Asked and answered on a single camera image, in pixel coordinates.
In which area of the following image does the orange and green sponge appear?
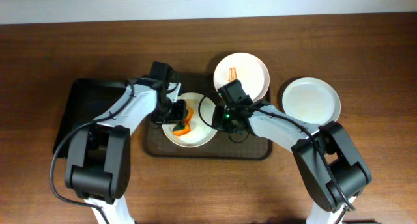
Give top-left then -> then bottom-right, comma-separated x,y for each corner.
172,107 -> 194,137

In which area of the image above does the white plate with sauce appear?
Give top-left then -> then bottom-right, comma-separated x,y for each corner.
162,92 -> 217,148
213,53 -> 270,102

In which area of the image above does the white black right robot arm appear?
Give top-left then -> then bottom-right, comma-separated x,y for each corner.
210,79 -> 372,223

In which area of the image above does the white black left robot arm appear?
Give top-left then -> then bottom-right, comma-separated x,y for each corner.
64,62 -> 188,223

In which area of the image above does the brown serving tray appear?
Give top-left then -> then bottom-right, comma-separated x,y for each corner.
143,72 -> 273,160

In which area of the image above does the black plastic tray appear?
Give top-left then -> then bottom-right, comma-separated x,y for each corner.
53,79 -> 126,153

